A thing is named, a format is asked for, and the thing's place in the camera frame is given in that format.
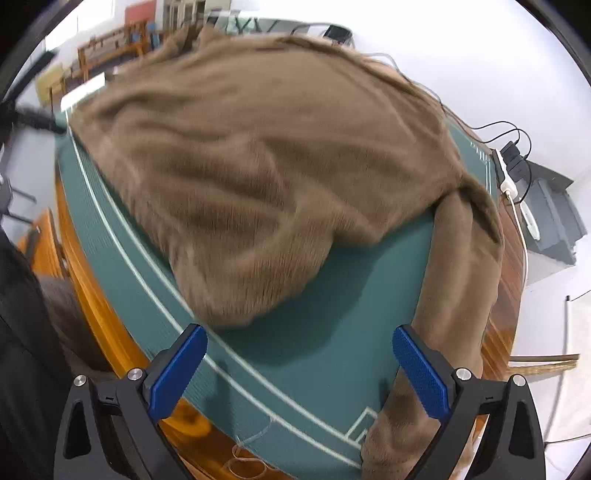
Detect brown fleece garment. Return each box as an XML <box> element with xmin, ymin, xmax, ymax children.
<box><xmin>68</xmin><ymin>28</ymin><xmax>504</xmax><ymax>479</ymax></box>

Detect wooden bench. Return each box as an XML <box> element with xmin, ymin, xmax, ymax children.
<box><xmin>71</xmin><ymin>20</ymin><xmax>150</xmax><ymax>81</ymax></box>

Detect green table mat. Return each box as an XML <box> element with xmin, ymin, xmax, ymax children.
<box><xmin>55</xmin><ymin>110</ymin><xmax>502</xmax><ymax>480</ymax></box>

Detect grey stairs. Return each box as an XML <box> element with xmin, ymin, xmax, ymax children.
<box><xmin>521</xmin><ymin>162</ymin><xmax>588</xmax><ymax>266</ymax></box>

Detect white power strip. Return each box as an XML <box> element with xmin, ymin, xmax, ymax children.
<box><xmin>492</xmin><ymin>149</ymin><xmax>541</xmax><ymax>241</ymax></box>

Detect black power adapter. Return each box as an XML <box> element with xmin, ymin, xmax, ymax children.
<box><xmin>501</xmin><ymin>141</ymin><xmax>528</xmax><ymax>179</ymax></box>

